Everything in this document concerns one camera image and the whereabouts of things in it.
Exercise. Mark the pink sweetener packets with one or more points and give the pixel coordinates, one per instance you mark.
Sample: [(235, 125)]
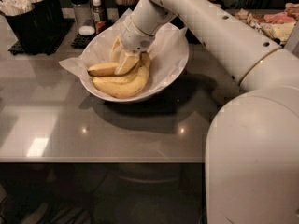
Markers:
[(289, 15)]

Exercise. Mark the yellow banana bunch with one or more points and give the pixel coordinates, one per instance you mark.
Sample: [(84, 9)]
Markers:
[(121, 86)]

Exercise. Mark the black rubber mat left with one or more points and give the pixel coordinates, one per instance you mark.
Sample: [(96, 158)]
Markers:
[(54, 39)]

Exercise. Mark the black front cutlery holder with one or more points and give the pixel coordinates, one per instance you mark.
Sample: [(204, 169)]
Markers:
[(32, 28)]

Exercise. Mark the black stirrer cup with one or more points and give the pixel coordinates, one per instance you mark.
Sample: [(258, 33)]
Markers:
[(123, 8)]

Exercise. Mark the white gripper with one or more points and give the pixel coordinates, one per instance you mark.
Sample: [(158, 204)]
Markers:
[(135, 36)]

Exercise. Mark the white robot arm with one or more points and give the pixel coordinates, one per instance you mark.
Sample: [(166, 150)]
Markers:
[(252, 146)]

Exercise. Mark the black rubber mat small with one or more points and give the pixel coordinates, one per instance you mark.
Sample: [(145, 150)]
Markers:
[(81, 41)]

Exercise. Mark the clear shaker black lid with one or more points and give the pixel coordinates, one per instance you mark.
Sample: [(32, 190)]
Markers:
[(83, 16)]

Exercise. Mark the white paper bowl liner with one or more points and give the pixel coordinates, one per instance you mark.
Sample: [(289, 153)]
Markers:
[(165, 53)]

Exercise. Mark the brown sauce bottle white cap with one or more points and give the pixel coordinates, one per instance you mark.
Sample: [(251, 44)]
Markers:
[(99, 16)]

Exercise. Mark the white bowl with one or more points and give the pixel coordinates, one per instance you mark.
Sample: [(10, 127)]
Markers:
[(168, 78)]

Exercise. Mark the white plastic cutlery bundle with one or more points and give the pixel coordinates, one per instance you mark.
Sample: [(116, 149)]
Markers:
[(17, 7)]

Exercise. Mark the black rear cutlery holder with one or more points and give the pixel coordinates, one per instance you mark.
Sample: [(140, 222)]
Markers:
[(53, 3)]

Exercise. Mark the black cutlery holder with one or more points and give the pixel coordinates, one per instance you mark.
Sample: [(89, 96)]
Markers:
[(32, 28), (53, 3)]

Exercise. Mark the black condiment packet rack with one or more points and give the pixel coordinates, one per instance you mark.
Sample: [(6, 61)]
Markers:
[(280, 33)]

